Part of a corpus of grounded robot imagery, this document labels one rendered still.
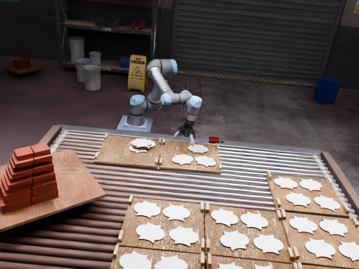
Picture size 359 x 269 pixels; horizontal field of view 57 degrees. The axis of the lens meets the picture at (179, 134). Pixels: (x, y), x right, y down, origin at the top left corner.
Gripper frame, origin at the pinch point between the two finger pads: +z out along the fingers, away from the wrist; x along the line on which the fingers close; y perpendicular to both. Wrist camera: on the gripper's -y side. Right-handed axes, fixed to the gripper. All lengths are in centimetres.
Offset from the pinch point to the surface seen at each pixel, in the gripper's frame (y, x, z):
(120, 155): 26.5, -32.7, 13.7
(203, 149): -7.5, 13.6, 3.7
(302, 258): 62, 86, -7
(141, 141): 9.4, -26.7, 7.6
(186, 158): 9.1, 7.4, 5.1
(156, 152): 10.6, -13.7, 10.1
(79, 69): -279, -281, 123
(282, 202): 24, 73, -5
